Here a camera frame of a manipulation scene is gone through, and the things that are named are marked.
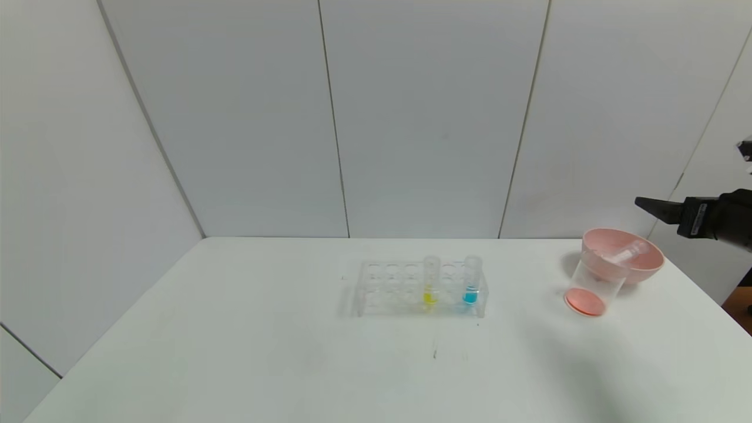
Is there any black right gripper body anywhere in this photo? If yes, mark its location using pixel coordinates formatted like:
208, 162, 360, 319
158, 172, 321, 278
676, 189, 752, 253

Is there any red pigment test tube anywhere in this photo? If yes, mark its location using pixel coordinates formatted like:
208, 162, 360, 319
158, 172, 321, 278
602, 241, 650, 265

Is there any yellow pigment test tube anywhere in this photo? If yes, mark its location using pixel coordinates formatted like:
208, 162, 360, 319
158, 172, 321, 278
422, 255, 441, 306

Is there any clear plastic beaker cup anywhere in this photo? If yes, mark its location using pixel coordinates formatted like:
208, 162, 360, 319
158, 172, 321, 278
564, 249, 631, 318

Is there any blue pigment test tube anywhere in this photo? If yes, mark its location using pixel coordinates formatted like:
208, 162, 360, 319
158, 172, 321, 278
463, 254, 484, 306

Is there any clear plastic test tube rack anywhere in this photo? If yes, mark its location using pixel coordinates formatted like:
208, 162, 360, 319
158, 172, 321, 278
351, 257, 489, 320

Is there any pink bowl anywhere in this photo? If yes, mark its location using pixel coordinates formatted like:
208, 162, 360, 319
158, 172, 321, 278
580, 228, 666, 287

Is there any brown cardboard box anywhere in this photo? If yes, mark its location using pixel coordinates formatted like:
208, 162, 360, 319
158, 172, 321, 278
721, 269, 752, 337

